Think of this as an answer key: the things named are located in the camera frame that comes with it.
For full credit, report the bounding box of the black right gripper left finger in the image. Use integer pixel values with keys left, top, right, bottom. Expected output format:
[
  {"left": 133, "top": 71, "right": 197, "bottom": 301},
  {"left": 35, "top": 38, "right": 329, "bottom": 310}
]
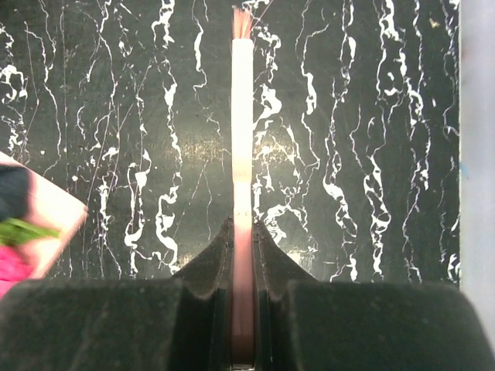
[{"left": 1, "top": 220, "right": 233, "bottom": 370}]

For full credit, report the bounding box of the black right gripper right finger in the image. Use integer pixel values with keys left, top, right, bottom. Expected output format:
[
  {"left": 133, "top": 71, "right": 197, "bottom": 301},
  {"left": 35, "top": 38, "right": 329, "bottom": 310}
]
[{"left": 253, "top": 223, "right": 494, "bottom": 370}]

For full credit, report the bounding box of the pink hand brush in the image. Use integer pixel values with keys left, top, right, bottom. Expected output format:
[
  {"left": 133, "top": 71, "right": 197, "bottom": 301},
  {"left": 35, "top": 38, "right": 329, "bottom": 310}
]
[{"left": 230, "top": 8, "right": 254, "bottom": 366}]

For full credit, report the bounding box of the pink dustpan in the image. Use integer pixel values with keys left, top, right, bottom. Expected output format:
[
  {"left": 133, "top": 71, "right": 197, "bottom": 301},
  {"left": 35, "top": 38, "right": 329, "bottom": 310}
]
[{"left": 1, "top": 153, "right": 87, "bottom": 279}]

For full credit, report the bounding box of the magenta paper scrap left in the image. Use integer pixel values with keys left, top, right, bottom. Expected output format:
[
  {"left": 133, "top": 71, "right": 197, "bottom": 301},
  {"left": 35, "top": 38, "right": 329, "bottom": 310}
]
[{"left": 0, "top": 246, "right": 33, "bottom": 297}]

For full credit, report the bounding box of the green paper scrap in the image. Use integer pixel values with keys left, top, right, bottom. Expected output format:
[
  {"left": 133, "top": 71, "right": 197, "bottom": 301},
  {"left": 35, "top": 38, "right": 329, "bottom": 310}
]
[{"left": 0, "top": 218, "right": 59, "bottom": 247}]

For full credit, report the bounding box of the dark navy paper scrap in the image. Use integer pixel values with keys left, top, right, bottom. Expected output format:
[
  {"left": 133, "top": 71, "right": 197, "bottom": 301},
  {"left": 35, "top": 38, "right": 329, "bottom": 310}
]
[{"left": 0, "top": 165, "right": 30, "bottom": 222}]

